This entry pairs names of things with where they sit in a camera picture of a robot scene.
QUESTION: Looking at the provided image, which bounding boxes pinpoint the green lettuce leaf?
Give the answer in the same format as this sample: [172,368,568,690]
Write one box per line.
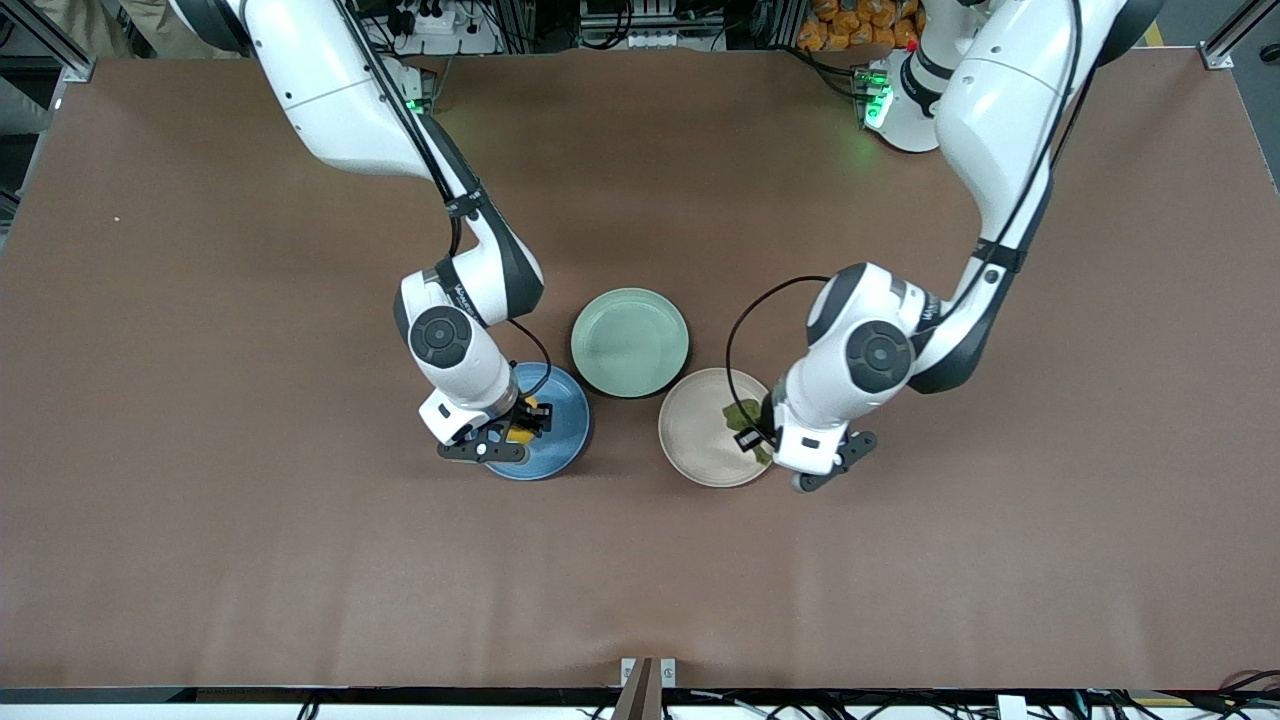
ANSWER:
[722,398,774,467]

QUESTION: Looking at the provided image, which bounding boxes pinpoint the blue plate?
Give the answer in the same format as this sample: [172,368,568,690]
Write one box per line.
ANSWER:
[480,362,593,482]

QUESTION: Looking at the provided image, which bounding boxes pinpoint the beige plate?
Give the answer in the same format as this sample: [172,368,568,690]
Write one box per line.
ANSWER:
[658,367,783,489]

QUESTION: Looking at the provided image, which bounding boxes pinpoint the pale green plate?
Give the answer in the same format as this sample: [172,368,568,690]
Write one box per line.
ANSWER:
[570,287,691,399]

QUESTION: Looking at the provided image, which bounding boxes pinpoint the white power strip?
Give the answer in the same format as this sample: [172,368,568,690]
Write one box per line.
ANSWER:
[385,0,501,56]

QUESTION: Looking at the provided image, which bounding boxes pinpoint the bag of orange fruits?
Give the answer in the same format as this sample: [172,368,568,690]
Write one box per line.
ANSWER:
[798,0,921,51]

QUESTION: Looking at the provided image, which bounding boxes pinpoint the black electronics rack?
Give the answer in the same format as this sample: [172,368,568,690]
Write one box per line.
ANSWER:
[578,0,729,51]

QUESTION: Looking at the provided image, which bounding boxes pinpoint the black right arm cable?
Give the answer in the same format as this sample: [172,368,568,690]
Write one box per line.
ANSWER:
[335,0,554,401]

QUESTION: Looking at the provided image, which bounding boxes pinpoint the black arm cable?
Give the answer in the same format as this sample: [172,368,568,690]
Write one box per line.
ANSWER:
[335,0,554,401]
[725,0,1086,436]

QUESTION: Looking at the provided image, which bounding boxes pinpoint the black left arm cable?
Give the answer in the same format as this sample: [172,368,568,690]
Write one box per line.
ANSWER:
[725,0,1086,436]

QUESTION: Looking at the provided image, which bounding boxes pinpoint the black floor cable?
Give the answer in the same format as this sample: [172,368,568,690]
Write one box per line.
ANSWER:
[1215,668,1280,701]

